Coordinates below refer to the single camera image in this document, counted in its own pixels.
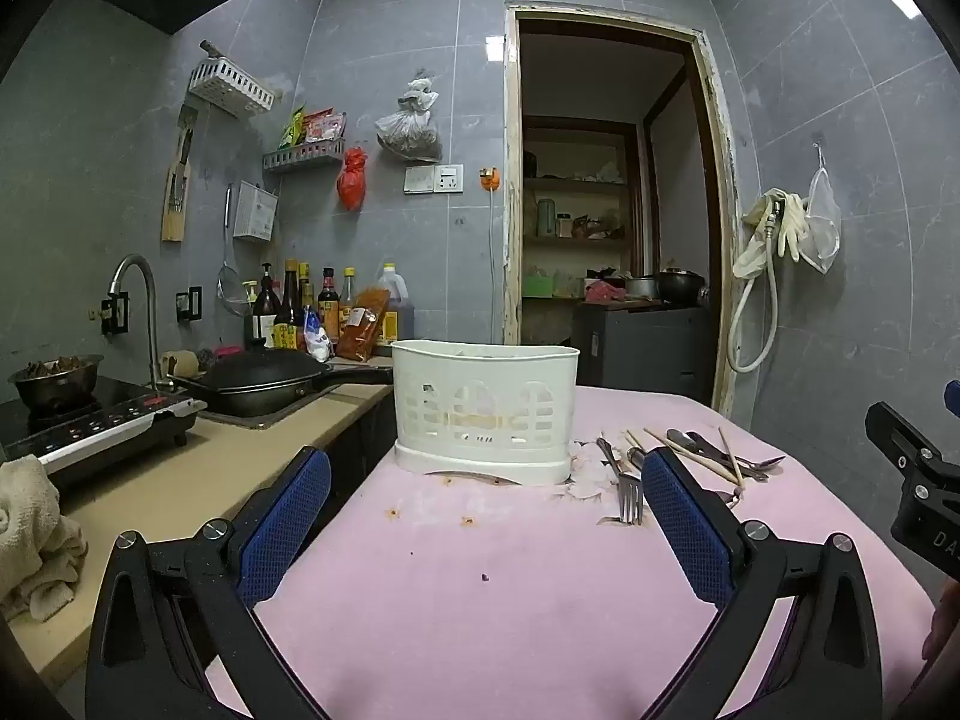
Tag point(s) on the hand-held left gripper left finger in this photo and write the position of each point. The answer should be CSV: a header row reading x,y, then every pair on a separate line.
x,y
289,525

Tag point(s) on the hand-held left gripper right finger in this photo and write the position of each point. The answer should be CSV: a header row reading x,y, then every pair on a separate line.
x,y
686,532

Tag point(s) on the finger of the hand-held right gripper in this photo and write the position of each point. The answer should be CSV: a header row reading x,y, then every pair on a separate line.
x,y
896,431

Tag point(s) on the wooden chopstick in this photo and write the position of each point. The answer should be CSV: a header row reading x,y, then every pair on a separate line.
x,y
637,442
690,454

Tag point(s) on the metal fork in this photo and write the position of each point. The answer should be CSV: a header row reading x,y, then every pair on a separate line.
x,y
621,484

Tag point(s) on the metal table knife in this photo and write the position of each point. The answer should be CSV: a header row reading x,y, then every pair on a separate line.
x,y
712,454

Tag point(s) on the metal spoon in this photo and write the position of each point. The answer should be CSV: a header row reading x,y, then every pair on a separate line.
x,y
636,456
757,461

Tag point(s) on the white plastic utensil holder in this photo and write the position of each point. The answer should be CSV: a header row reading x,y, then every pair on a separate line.
x,y
484,405

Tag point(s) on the person's right hand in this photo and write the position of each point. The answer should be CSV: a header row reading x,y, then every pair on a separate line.
x,y
941,634

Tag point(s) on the black wok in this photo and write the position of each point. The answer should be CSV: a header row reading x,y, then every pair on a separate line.
x,y
255,382

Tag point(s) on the pink floral tablecloth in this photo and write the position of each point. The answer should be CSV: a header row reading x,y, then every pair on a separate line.
x,y
525,592

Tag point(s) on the grey cabinet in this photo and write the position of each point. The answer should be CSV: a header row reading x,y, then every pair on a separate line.
x,y
645,352

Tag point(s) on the blue and white packet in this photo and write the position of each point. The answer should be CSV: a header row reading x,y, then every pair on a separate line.
x,y
319,337

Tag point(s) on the yellow-label sauce bottle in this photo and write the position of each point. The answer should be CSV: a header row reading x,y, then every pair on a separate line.
x,y
287,315

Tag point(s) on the dark sauce bottle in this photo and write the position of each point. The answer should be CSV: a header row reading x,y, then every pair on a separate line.
x,y
266,315

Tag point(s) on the orange seasoning packet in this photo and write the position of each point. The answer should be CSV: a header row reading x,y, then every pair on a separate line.
x,y
361,326

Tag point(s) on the black induction cooktop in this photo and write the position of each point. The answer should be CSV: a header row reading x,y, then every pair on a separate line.
x,y
97,427

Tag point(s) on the red-cap sauce bottle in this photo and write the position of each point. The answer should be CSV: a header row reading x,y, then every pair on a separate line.
x,y
328,304

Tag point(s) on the cream rubber gloves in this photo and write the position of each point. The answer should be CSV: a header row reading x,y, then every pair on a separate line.
x,y
787,229

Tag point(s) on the cooking oil jug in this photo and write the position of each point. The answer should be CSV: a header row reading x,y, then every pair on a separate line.
x,y
396,307

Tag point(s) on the metal mesh strainer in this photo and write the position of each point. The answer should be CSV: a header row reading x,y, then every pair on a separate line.
x,y
232,289

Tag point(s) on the dark cooking pot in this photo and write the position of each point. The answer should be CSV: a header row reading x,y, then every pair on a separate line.
x,y
679,286

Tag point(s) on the beige towel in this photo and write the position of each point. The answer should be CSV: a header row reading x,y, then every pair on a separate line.
x,y
34,540

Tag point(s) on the metal bowl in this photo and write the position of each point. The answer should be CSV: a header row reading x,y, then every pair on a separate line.
x,y
56,386

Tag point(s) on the metal kitchen faucet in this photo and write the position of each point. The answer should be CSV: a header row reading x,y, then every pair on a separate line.
x,y
146,292

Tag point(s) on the green box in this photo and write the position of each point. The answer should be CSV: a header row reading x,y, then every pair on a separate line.
x,y
537,285

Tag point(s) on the green thermos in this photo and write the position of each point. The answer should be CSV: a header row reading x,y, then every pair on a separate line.
x,y
545,219

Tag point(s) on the red plastic bag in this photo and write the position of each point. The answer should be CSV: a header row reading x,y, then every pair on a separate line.
x,y
351,180

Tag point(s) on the wooden knife holder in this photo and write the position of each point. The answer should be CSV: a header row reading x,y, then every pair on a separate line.
x,y
178,187

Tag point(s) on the wooden shelf unit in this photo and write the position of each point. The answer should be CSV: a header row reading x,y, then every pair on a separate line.
x,y
577,180

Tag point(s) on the green snack packet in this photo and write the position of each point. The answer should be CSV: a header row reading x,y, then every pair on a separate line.
x,y
291,127

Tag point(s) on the red snack packet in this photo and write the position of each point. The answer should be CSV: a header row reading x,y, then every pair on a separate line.
x,y
324,126

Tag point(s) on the clear plastic bag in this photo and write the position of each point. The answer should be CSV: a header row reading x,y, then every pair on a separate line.
x,y
409,131

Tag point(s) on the black wall outlet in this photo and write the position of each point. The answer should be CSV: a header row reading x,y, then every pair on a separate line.
x,y
189,304

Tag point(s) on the white wall box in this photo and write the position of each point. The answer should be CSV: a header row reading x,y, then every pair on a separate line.
x,y
255,214

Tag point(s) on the grey wall shelf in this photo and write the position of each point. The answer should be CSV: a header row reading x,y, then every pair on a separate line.
x,y
300,157

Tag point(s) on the white wall socket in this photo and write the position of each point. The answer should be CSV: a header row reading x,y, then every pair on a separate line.
x,y
433,180

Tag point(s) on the wooden door frame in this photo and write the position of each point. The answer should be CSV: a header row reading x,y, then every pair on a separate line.
x,y
512,165

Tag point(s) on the white wall basket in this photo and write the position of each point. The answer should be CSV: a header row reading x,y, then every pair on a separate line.
x,y
229,86

